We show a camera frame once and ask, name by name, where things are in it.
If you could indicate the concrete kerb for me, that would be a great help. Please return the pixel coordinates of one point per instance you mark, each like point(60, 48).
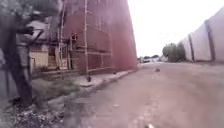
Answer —
point(96, 80)

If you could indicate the red brick building with scaffolding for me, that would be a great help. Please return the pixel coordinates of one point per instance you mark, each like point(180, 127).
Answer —
point(116, 36)

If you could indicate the brown dirt road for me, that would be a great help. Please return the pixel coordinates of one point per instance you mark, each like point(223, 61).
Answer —
point(160, 96)

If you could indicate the green bush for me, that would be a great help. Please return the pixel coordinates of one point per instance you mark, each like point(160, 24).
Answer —
point(173, 52)

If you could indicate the robot's own part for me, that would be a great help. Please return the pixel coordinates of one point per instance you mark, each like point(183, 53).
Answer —
point(149, 126)

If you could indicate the small beige building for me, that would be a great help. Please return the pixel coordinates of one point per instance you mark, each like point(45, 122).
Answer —
point(40, 58)

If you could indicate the tree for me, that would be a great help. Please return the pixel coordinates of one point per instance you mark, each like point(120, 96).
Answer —
point(20, 66)

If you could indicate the gravel and weeds verge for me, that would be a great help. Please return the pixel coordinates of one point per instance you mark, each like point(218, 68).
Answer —
point(26, 116)

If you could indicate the pale wall with pillars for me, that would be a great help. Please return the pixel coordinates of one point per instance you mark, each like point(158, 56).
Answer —
point(200, 43)

